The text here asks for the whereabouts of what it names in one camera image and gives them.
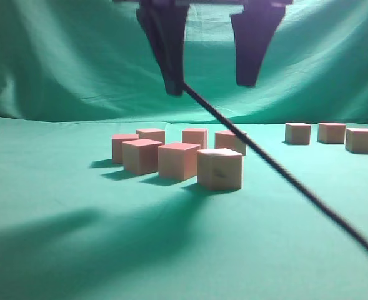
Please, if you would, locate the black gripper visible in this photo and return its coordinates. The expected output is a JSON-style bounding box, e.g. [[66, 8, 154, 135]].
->
[[113, 0, 293, 96]]

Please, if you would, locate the left-column wooden cube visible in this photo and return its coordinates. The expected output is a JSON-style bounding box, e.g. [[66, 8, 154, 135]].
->
[[182, 127, 208, 149], [285, 122, 311, 145], [136, 128, 166, 144], [122, 139, 162, 175]]

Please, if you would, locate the white-topped marked wooden cube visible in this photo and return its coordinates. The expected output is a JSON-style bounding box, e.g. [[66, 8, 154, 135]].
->
[[197, 148, 243, 191]]

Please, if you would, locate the right-column wooden cube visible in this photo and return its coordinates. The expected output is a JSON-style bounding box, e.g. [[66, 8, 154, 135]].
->
[[345, 127, 368, 154], [317, 122, 346, 144], [112, 134, 139, 164]]

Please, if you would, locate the green cloth backdrop and cover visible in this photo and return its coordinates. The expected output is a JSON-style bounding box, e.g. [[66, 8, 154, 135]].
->
[[0, 1, 368, 299]]

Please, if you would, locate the black cable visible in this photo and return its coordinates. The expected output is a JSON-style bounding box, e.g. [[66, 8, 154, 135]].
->
[[147, 2, 368, 269]]

